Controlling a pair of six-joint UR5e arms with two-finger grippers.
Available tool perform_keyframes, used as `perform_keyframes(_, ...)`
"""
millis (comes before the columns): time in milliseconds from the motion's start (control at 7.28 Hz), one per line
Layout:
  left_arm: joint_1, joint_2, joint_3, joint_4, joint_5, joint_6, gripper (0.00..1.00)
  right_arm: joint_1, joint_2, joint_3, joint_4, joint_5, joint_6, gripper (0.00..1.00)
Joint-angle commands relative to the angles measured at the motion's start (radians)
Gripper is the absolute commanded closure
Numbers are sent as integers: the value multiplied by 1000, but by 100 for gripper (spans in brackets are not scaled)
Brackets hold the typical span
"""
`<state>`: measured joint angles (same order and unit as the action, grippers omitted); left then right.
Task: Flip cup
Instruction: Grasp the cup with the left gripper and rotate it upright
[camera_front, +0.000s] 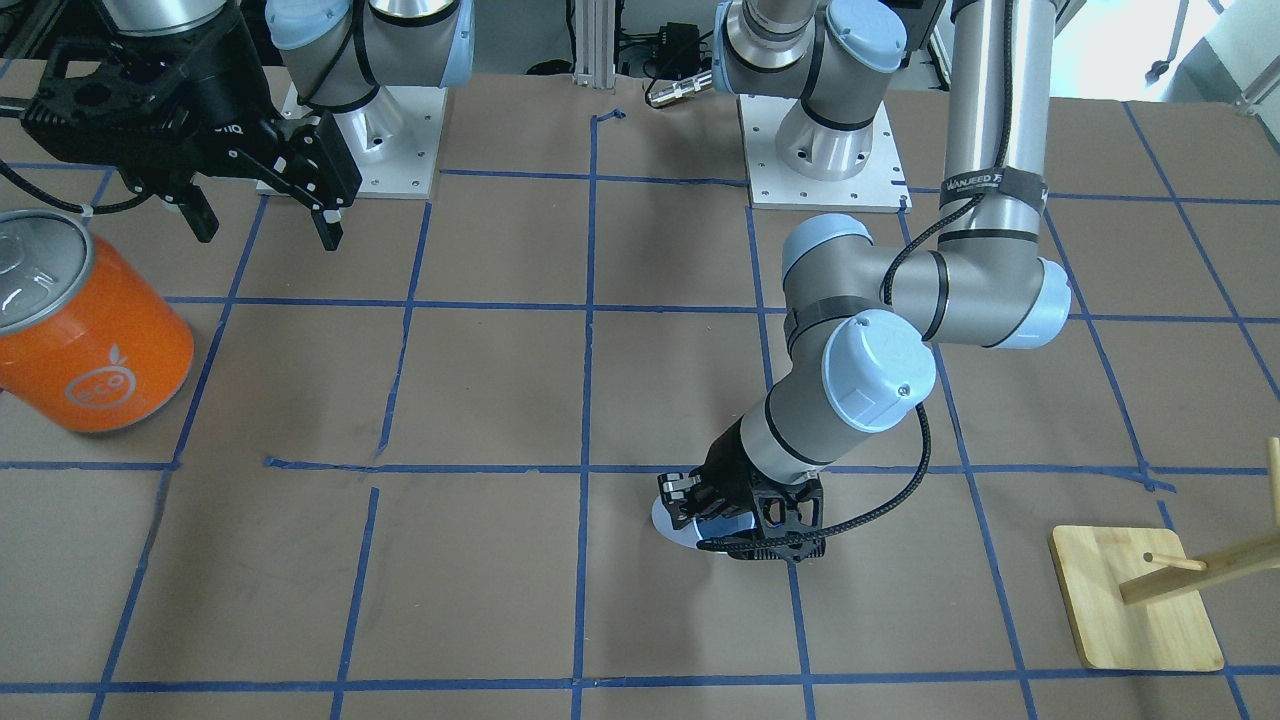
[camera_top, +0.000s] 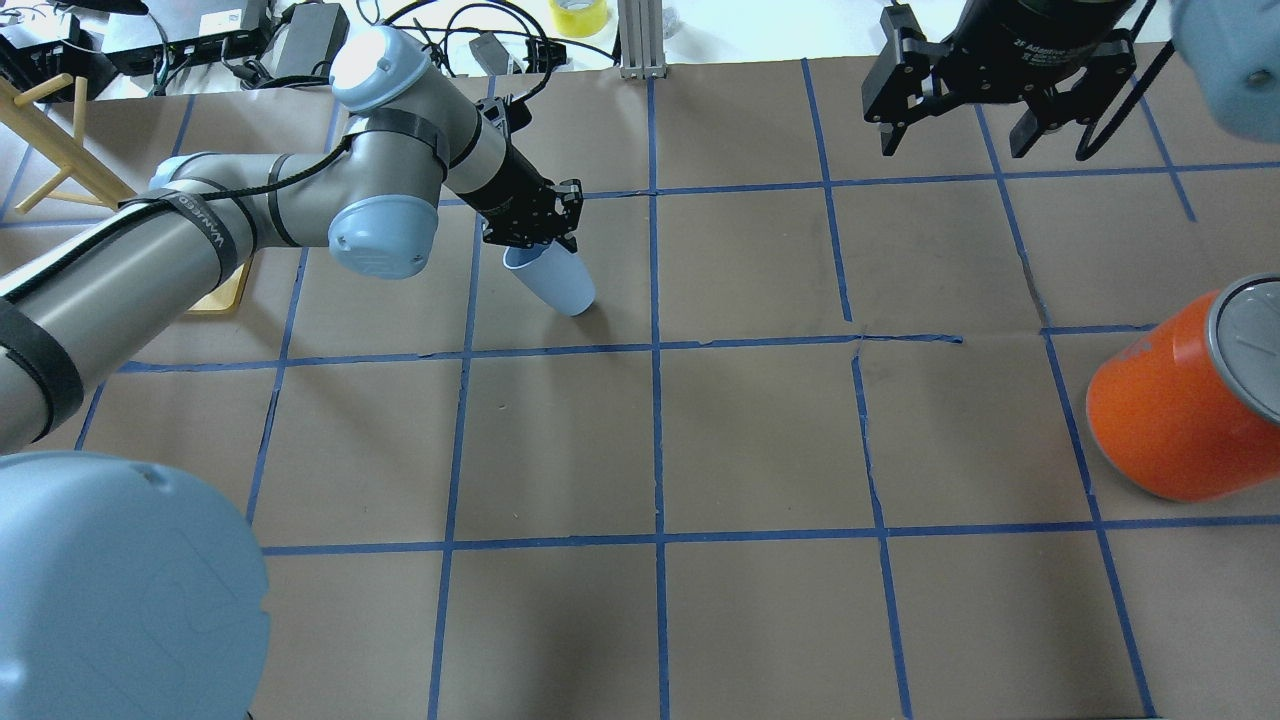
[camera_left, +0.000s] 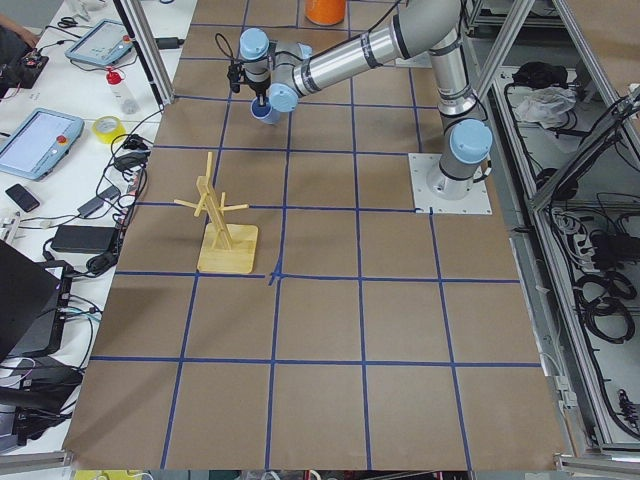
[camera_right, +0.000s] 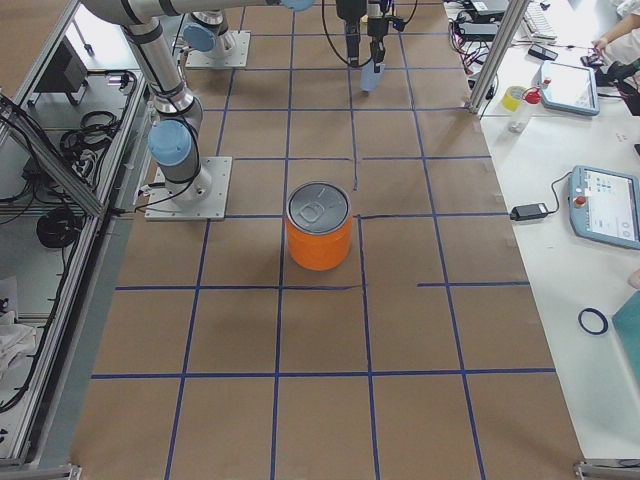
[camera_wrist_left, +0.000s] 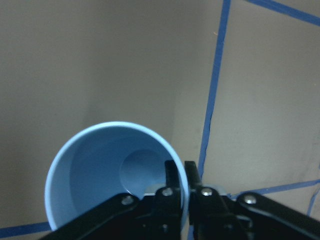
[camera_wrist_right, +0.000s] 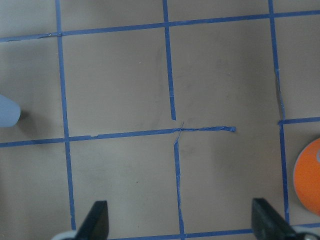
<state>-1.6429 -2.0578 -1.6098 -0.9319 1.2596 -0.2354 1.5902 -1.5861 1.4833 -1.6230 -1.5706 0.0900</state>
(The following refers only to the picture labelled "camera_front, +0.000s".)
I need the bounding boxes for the white plastic cup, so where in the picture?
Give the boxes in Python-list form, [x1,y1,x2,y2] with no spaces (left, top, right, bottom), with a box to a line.
[652,496,756,550]

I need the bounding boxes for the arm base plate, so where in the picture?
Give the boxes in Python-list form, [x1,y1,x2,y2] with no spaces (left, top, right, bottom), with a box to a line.
[739,95,913,213]
[320,82,449,200]

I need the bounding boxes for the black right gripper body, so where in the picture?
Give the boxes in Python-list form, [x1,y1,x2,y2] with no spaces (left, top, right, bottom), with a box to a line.
[3,20,362,217]

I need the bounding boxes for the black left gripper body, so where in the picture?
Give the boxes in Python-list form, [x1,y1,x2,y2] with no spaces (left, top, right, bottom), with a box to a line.
[692,421,826,562]

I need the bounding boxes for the orange can with silver lid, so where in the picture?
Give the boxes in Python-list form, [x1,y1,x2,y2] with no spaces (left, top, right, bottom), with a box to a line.
[1,209,195,433]

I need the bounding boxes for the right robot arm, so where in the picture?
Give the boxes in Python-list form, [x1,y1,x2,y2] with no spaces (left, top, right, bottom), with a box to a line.
[3,1,474,250]

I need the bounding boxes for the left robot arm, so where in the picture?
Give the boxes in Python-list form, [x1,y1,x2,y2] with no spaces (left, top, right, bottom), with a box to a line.
[652,1,1070,562]

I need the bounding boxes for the silver metal connector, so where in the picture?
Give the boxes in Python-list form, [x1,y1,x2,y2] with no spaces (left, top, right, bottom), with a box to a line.
[645,70,714,110]

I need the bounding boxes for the wooden cup rack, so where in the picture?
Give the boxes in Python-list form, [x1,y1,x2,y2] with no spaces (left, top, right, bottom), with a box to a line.
[1041,436,1277,673]

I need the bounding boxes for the aluminium frame post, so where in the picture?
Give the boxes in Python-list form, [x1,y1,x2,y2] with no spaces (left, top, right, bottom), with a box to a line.
[571,0,617,92]

